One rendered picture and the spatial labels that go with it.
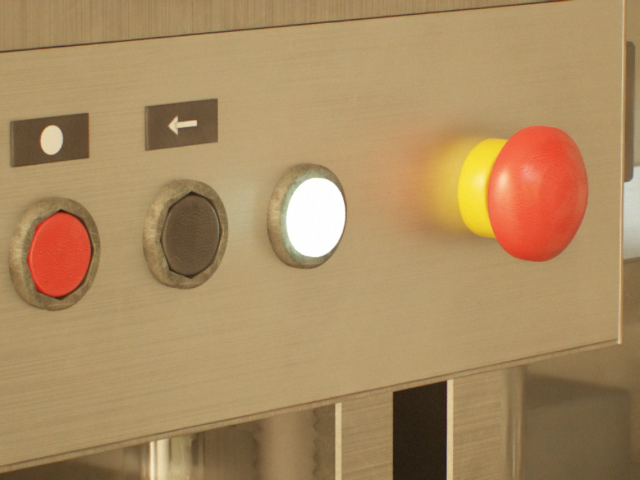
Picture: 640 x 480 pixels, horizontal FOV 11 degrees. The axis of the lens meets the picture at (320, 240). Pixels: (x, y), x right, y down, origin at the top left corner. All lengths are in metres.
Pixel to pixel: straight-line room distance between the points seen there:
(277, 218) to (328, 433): 0.27
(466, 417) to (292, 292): 0.31
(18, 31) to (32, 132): 0.03
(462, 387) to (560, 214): 0.26
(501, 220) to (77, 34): 0.16
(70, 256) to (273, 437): 0.21
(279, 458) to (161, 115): 0.20
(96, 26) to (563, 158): 0.17
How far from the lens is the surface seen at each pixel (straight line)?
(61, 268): 0.91
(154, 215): 0.93
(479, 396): 1.28
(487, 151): 1.02
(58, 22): 0.90
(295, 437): 1.10
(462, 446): 1.27
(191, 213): 0.94
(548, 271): 1.06
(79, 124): 0.91
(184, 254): 0.94
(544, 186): 1.01
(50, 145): 0.90
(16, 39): 0.89
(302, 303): 0.98
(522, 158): 1.01
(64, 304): 0.91
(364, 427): 1.23
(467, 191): 1.02
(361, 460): 1.23
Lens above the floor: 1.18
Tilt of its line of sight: 9 degrees down
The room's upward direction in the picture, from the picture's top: straight up
